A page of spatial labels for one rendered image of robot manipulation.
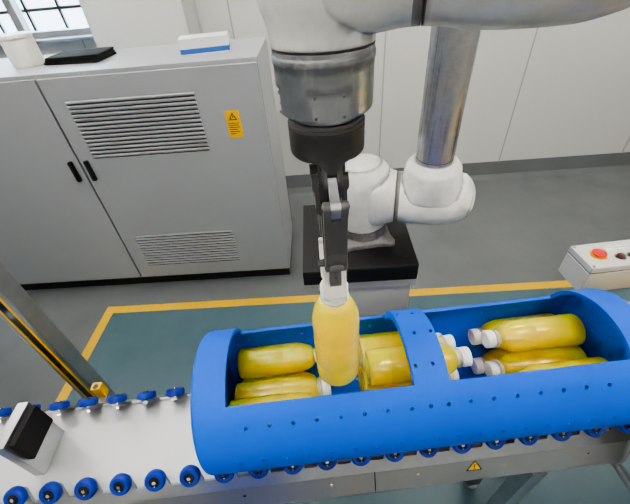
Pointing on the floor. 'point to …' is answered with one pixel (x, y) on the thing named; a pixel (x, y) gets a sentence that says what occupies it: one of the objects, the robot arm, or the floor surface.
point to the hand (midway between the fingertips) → (332, 268)
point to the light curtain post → (33, 324)
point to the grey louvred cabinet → (134, 168)
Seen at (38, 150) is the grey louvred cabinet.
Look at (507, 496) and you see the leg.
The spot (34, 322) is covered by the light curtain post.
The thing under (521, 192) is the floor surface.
